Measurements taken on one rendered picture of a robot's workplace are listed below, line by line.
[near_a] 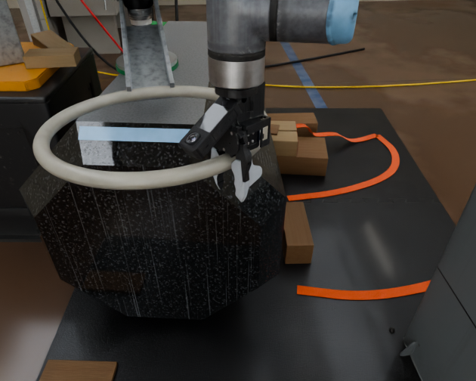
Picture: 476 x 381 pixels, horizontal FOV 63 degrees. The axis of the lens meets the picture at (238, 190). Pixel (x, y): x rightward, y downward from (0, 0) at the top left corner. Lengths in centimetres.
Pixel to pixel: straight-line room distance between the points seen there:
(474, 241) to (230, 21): 90
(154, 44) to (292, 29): 75
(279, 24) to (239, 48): 7
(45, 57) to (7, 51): 17
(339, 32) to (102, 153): 74
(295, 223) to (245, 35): 133
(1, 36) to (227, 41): 143
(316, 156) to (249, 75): 172
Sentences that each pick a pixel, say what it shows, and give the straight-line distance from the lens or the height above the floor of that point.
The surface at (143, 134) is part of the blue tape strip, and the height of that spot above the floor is 84.
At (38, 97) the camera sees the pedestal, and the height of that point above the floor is 74.
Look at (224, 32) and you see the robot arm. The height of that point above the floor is 120.
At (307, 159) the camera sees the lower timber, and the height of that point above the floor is 13.
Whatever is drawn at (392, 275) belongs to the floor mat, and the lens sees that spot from 189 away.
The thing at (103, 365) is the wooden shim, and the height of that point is 3.
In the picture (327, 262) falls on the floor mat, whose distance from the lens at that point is 186.
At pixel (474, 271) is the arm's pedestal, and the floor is 55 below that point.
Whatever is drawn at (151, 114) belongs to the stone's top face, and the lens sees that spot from 115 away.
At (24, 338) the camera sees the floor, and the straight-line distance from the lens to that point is 180.
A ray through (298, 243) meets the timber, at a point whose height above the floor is 14.
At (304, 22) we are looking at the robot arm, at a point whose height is 122.
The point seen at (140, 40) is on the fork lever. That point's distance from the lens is 131.
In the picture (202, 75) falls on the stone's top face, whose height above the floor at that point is 86.
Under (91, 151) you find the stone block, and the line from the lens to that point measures 114.
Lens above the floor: 137
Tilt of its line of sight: 38 degrees down
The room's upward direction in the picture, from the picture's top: straight up
